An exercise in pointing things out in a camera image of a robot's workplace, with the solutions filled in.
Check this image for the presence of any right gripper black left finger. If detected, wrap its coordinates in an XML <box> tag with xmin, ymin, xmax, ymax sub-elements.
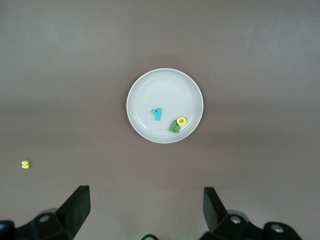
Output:
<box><xmin>0</xmin><ymin>185</ymin><xmax>91</xmax><ymax>240</ymax></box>

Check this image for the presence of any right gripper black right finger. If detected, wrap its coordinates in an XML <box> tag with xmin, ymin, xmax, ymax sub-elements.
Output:
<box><xmin>202</xmin><ymin>186</ymin><xmax>305</xmax><ymax>240</ymax></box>

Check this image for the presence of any green letter p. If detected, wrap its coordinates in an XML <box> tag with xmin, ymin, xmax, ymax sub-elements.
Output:
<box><xmin>168</xmin><ymin>119</ymin><xmax>181</xmax><ymax>134</ymax></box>

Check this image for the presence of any yellow letter a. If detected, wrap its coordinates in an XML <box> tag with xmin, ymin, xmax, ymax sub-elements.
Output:
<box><xmin>175</xmin><ymin>115</ymin><xmax>189</xmax><ymax>129</ymax></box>

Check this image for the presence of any teal letter y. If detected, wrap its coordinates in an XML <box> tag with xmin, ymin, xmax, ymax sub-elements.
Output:
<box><xmin>150</xmin><ymin>107</ymin><xmax>163</xmax><ymax>122</ymax></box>

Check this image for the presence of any beige round plate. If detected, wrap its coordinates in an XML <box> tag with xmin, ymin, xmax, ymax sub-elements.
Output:
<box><xmin>126</xmin><ymin>67</ymin><xmax>205</xmax><ymax>145</ymax></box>

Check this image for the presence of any brown table cover sheet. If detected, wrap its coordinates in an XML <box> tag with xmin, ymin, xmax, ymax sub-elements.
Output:
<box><xmin>0</xmin><ymin>0</ymin><xmax>320</xmax><ymax>240</ymax></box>

